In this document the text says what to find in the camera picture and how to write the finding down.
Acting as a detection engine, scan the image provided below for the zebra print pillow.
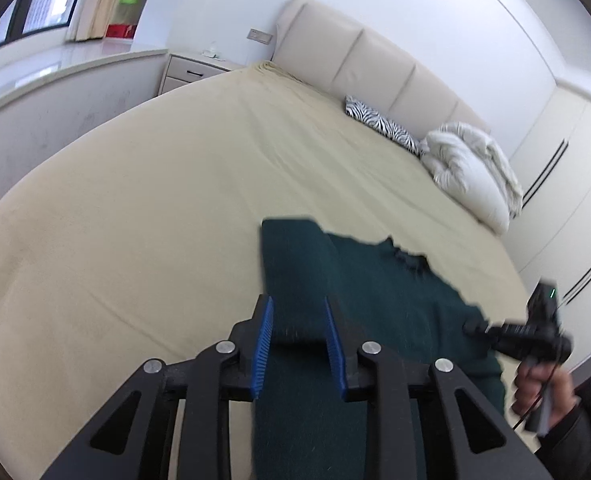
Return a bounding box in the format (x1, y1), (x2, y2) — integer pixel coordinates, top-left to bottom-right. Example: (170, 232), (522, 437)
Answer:
(344, 95), (429, 158)

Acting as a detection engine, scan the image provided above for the bed with beige sheet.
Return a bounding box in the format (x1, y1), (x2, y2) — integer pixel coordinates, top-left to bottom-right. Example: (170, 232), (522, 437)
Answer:
(0, 60), (531, 480)

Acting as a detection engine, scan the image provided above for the cream padded headboard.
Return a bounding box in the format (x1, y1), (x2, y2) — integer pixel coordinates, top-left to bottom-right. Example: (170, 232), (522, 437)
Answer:
(272, 0), (493, 147)

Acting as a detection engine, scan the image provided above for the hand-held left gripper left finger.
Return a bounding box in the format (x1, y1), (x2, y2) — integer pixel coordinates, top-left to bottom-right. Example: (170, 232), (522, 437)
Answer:
(40, 294), (276, 480)

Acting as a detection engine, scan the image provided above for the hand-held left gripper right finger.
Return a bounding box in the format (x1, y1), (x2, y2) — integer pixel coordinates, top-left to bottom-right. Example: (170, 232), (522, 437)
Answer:
(324, 296), (556, 480)

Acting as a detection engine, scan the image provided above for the white wardrobe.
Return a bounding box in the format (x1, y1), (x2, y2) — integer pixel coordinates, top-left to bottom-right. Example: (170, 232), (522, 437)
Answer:
(503, 75), (591, 376)

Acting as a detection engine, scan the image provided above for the dark green towel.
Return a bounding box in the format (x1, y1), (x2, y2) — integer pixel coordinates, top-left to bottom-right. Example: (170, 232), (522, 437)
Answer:
(252, 217), (506, 480)

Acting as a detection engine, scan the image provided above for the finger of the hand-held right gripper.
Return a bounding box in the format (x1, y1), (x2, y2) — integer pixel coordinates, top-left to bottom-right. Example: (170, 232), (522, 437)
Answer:
(463, 317), (499, 342)

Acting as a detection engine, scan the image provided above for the white window ledge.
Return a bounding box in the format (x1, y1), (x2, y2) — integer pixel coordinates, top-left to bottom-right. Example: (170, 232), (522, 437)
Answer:
(0, 37), (170, 231)

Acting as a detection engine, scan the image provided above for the beige curtain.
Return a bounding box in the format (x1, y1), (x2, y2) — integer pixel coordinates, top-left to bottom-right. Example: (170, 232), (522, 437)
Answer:
(65, 0), (136, 42)

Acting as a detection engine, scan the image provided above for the white nightstand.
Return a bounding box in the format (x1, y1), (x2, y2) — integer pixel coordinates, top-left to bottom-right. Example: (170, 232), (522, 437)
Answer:
(159, 52), (248, 96)

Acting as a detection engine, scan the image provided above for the person's right hand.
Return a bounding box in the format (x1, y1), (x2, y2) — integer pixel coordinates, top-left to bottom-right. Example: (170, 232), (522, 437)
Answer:
(513, 359), (579, 430)

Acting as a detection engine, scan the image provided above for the person's right forearm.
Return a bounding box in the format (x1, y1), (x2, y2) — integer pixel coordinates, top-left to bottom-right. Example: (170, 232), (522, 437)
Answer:
(535, 367), (591, 480)

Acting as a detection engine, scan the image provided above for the white folded duvet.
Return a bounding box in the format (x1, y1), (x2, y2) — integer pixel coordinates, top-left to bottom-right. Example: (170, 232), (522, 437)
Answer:
(419, 121), (523, 235)

